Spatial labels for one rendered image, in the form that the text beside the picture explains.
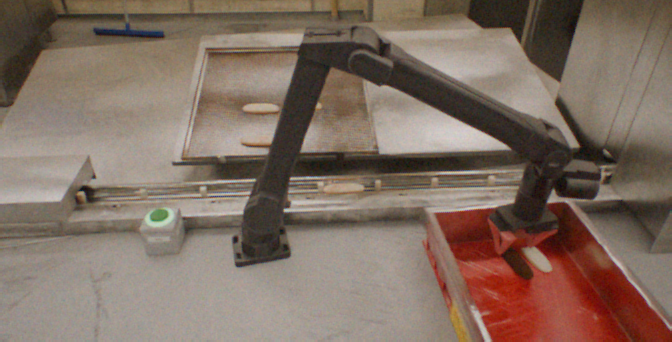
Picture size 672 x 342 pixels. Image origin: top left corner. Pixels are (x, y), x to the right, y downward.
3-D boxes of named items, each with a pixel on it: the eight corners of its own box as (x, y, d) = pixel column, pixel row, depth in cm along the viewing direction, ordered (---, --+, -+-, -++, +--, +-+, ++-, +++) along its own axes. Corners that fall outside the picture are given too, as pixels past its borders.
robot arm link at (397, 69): (345, 47, 88) (341, 73, 80) (360, 18, 85) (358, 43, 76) (544, 148, 97) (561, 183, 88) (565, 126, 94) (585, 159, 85)
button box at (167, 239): (146, 267, 111) (135, 230, 105) (155, 242, 117) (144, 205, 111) (184, 265, 111) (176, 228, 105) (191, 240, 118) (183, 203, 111)
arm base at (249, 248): (235, 268, 106) (291, 257, 109) (230, 240, 101) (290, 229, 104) (231, 240, 113) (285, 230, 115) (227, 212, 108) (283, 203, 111)
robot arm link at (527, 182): (524, 155, 95) (531, 173, 91) (561, 158, 95) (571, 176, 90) (514, 184, 99) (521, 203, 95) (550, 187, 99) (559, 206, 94)
